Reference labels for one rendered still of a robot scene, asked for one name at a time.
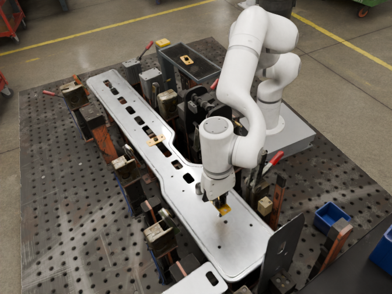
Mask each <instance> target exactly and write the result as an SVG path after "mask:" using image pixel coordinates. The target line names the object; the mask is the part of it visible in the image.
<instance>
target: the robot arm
mask: <svg viewBox="0 0 392 294"><path fill-rule="evenodd" d="M298 39H299V32H298V29H297V27H296V26H295V24H294V23H293V22H291V21H290V20H289V19H287V18H285V17H283V16H279V15H276V14H273V13H269V12H267V11H266V10H264V9H263V8H261V7H259V6H255V5H254V6H249V7H248V8H246V9H245V10H244V11H242V13H241V14H240V15H239V17H238V18H237V20H236V21H235V22H234V23H233V24H232V25H231V26H230V29H229V34H228V40H229V46H228V49H227V53H226V57H225V60H224V63H223V67H222V71H221V74H220V78H219V82H218V85H217V88H216V96H217V98H218V100H219V101H220V102H222V103H224V104H226V105H228V106H230V107H232V108H234V109H236V110H238V111H239V112H241V113H242V114H243V115H244V116H245V117H246V118H247V120H248V124H249V131H248V134H247V136H238V135H236V134H234V133H233V124H232V123H231V121H230V120H228V119H227V118H225V117H219V116H214V117H209V118H207V119H205V120H204V121H203V122H202V123H201V124H200V126H199V137H200V144H201V155H202V165H203V171H202V175H201V192H202V193H204V195H203V197H202V200H203V202H208V201H212V203H213V205H214V206H215V207H217V208H218V209H219V208H220V200H221V201H222V202H223V204H224V205H226V200H227V198H226V196H228V194H229V190H230V189H231V188H233V187H234V186H235V184H236V182H235V181H236V180H235V171H234V168H233V165H234V166H239V167H243V168H247V169H253V168H255V167H256V166H257V165H258V164H259V161H260V158H261V155H262V152H263V147H264V142H265V137H266V136H273V135H276V134H279V133H280V132H281V131H282V130H283V129H284V126H285V121H284V119H283V118H282V117H281V116H280V115H279V112H280V107H281V99H282V92H283V89H284V87H285V86H287V85H288V84H290V83H291V82H292V81H293V80H294V79H295V78H296V77H297V76H298V74H299V72H300V69H301V65H302V63H301V60H300V58H299V57H298V56H297V55H296V54H293V53H290V52H291V51H292V50H293V49H294V48H295V47H296V45H297V43H298ZM254 75H255V76H259V77H264V78H271V79H269V80H265V81H263V82H261V83H260V84H259V86H258V89H257V103H256V102H255V101H254V100H253V99H252V97H251V96H250V88H251V84H252V82H253V78H254ZM218 197H219V199H220V200H218Z"/></svg>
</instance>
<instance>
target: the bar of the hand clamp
mask: <svg viewBox="0 0 392 294"><path fill-rule="evenodd" d="M267 153H268V151H267V150H262V155H261V158H260V161H259V164H258V165H257V166H256V167H255V168H253V169H250V172H249V175H248V180H247V185H246V186H247V187H249V186H251V185H250V182H251V181H253V180H254V184H253V189H252V192H253V190H254V188H255V187H256V186H257V185H259V184H260V180H261V176H262V173H263V168H264V165H265V160H266V158H267Z"/></svg>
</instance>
